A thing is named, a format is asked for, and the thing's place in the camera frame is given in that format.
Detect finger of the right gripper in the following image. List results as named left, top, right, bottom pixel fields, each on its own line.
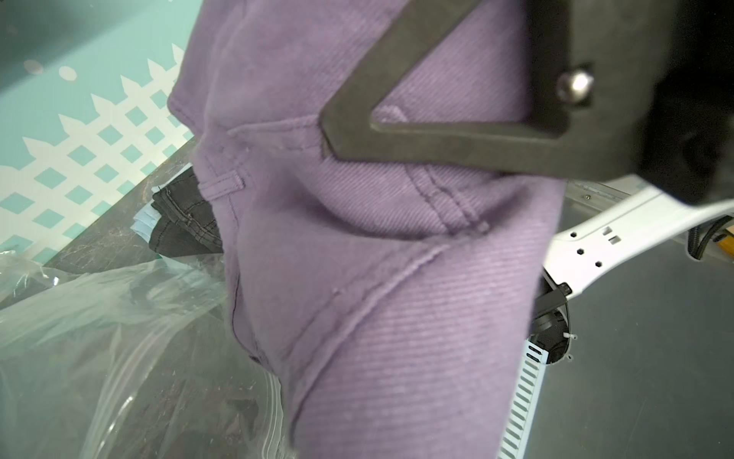
left=319, top=1, right=571, bottom=172

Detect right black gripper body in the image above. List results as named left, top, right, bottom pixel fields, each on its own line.
left=564, top=1, right=733, bottom=204

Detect purple garment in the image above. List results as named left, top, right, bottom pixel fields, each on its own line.
left=168, top=1, right=566, bottom=458

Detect dark grey denim trousers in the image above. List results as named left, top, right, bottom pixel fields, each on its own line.
left=148, top=168, right=224, bottom=258

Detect clear plastic vacuum bag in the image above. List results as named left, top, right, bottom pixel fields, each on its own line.
left=1, top=252, right=292, bottom=458

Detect light blue garment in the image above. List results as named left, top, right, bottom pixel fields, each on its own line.
left=130, top=163, right=191, bottom=243

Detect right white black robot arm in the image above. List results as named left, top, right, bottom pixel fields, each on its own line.
left=319, top=1, right=733, bottom=363

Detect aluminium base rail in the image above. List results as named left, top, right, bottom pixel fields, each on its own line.
left=497, top=340, right=548, bottom=459

